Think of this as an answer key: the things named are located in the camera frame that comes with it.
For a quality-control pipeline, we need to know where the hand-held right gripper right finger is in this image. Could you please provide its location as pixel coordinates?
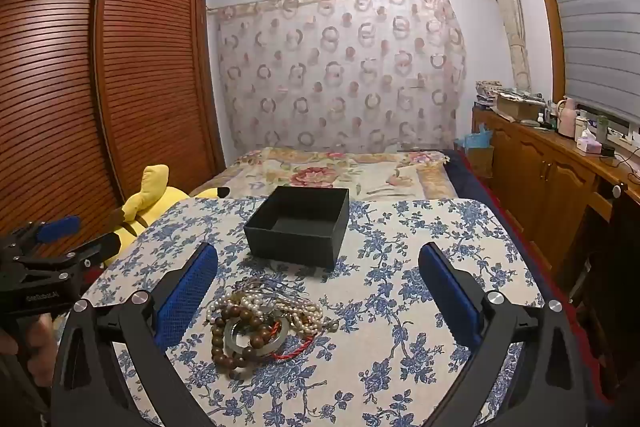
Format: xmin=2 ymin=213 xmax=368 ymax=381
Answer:
xmin=417 ymin=242 xmax=588 ymax=427

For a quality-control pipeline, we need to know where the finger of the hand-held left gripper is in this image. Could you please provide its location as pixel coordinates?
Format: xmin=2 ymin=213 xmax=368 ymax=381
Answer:
xmin=62 ymin=234 xmax=123 ymax=273
xmin=9 ymin=215 xmax=82 ymax=249

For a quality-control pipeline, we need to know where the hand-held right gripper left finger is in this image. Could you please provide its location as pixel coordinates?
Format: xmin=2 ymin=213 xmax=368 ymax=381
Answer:
xmin=50 ymin=242 xmax=221 ymax=427

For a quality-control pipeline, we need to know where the brown wooden bead bracelet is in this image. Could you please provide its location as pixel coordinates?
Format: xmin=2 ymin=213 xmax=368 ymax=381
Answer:
xmin=210 ymin=302 xmax=275 ymax=380

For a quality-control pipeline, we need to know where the grey-green jade bangle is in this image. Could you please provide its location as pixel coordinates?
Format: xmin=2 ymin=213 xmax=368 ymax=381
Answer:
xmin=223 ymin=314 xmax=291 ymax=363

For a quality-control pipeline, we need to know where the dark cord necklace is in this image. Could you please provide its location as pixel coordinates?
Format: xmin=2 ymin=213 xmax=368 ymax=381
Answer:
xmin=240 ymin=276 xmax=322 ymax=309

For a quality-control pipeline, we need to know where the red cord bracelet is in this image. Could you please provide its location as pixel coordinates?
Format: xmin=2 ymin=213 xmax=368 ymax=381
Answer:
xmin=269 ymin=314 xmax=322 ymax=363

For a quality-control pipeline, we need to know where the white pearl necklace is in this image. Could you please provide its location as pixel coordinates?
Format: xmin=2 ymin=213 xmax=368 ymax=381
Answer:
xmin=205 ymin=279 xmax=341 ymax=339

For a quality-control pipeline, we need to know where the black box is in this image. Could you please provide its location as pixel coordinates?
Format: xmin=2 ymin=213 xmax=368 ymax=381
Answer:
xmin=243 ymin=186 xmax=350 ymax=270

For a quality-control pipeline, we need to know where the person's left hand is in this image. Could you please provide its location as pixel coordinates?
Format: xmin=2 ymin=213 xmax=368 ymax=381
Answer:
xmin=21 ymin=314 xmax=57 ymax=382

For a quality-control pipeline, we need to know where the blue floral tablecloth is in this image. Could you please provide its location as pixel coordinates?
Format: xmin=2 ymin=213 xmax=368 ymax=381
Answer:
xmin=80 ymin=196 xmax=551 ymax=427

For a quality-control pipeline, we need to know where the yellow plush toy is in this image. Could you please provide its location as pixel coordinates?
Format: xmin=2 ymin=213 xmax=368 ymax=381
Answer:
xmin=102 ymin=164 xmax=231 ymax=269

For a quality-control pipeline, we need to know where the wooden cabinet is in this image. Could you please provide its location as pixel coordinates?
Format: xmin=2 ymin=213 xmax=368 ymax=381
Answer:
xmin=472 ymin=104 xmax=640 ymax=303

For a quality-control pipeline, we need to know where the black chair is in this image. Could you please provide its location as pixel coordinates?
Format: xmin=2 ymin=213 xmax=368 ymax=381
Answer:
xmin=560 ymin=192 xmax=640 ymax=400

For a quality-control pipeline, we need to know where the blue plastic bag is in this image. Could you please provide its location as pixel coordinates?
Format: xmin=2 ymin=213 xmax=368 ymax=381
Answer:
xmin=462 ymin=124 xmax=494 ymax=152

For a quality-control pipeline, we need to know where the patterned pillow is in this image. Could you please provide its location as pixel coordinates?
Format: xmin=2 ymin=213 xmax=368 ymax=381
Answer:
xmin=190 ymin=147 xmax=458 ymax=202

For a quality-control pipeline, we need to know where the wooden louvered wardrobe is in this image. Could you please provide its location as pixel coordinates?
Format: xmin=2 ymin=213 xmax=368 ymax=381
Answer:
xmin=0 ymin=0 xmax=227 ymax=258

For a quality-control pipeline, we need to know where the cardboard box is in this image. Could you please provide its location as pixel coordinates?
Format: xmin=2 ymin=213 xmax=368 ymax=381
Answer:
xmin=492 ymin=89 xmax=544 ymax=122

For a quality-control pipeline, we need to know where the pink tissue box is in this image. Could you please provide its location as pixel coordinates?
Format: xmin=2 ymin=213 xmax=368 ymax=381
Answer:
xmin=575 ymin=129 xmax=604 ymax=155

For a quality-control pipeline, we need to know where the pink thermos jug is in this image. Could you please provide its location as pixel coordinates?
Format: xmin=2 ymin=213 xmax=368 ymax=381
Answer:
xmin=557 ymin=97 xmax=579 ymax=138

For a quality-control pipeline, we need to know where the tied beige curtain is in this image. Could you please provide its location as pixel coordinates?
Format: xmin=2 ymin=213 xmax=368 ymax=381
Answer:
xmin=482 ymin=0 xmax=531 ymax=94

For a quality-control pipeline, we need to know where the grey window blind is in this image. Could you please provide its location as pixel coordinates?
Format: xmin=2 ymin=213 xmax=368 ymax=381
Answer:
xmin=537 ymin=0 xmax=640 ymax=128

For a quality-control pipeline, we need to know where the ring-patterned curtain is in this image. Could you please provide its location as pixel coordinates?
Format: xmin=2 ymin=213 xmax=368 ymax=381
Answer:
xmin=215 ymin=0 xmax=468 ymax=155

